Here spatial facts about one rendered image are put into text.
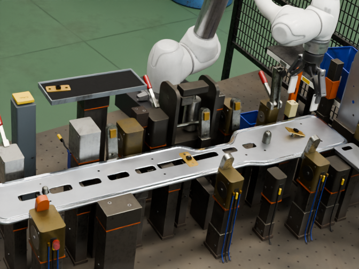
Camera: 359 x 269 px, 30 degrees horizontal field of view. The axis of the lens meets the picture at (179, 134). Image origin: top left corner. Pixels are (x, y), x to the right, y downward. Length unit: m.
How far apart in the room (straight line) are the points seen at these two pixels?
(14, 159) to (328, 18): 1.14
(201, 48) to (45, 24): 2.83
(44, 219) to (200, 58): 1.35
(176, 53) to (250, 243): 0.92
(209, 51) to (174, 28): 2.78
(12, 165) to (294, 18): 1.03
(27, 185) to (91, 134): 0.27
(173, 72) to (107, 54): 2.33
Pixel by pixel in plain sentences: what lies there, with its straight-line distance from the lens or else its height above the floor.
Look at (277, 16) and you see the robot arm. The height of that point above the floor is 1.52.
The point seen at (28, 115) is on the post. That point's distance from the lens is 2.37.
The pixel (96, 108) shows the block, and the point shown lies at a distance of 2.45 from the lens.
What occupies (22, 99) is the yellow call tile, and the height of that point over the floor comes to 1.16.
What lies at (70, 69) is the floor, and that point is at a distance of 5.02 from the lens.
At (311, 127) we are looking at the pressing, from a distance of 2.71.
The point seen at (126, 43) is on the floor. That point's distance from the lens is 5.46.
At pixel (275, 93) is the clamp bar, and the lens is 2.67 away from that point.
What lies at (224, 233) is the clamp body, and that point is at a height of 0.81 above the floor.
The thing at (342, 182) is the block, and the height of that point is 0.93.
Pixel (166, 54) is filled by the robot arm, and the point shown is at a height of 1.06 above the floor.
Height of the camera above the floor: 2.36
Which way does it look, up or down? 33 degrees down
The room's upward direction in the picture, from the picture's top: 8 degrees clockwise
